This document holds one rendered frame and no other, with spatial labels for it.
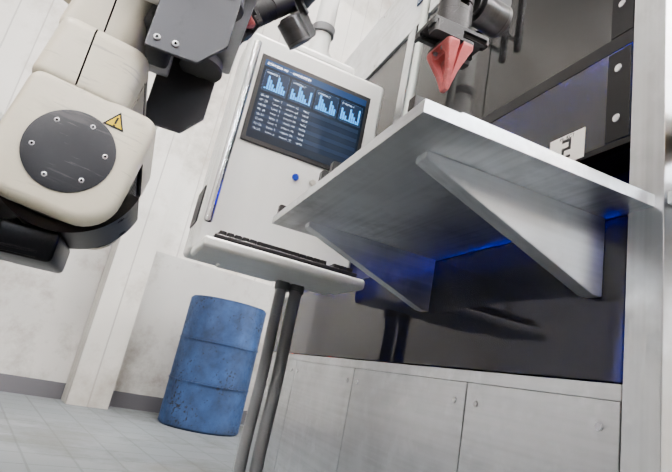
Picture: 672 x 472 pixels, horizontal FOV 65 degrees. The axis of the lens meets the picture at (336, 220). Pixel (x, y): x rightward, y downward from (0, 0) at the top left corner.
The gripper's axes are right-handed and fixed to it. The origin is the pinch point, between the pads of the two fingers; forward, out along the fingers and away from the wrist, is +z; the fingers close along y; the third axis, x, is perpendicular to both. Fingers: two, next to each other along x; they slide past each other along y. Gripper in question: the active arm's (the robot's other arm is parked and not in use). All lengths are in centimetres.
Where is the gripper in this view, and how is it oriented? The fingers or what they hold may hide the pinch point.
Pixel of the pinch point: (444, 86)
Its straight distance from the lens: 85.9
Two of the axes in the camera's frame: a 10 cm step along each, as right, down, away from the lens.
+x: -3.7, 1.9, 9.1
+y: 9.1, 2.7, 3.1
